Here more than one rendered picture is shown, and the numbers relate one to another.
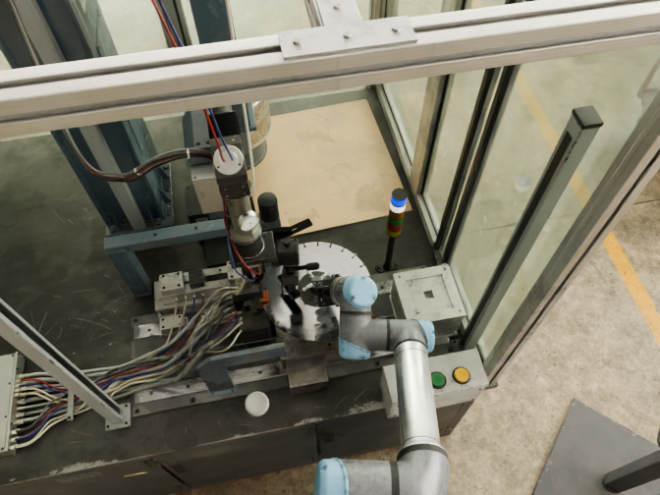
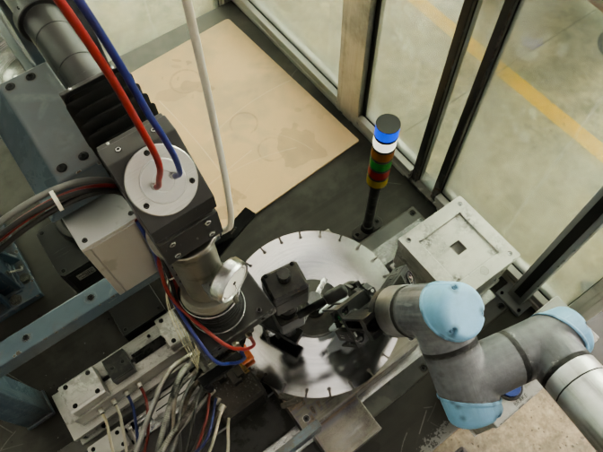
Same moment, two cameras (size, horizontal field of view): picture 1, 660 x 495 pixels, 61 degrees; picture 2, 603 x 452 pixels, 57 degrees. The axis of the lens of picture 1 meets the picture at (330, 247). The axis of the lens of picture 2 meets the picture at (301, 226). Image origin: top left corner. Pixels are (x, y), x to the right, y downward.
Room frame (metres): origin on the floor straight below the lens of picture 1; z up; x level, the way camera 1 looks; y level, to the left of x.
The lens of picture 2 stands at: (0.47, 0.19, 1.95)
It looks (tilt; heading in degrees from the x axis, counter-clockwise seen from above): 62 degrees down; 336
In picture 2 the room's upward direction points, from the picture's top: 2 degrees counter-clockwise
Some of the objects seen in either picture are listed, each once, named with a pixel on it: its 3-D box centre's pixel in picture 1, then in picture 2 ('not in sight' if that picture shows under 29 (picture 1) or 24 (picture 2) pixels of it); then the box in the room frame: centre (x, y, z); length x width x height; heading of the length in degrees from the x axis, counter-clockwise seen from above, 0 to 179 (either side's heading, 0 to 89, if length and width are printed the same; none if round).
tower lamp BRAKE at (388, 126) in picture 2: (399, 197); (387, 128); (0.96, -0.20, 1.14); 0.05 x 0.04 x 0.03; 11
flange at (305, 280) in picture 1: (316, 286); (313, 306); (0.78, 0.04, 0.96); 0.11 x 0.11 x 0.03
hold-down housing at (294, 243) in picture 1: (289, 261); (286, 299); (0.74, 0.11, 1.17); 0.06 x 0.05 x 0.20; 92
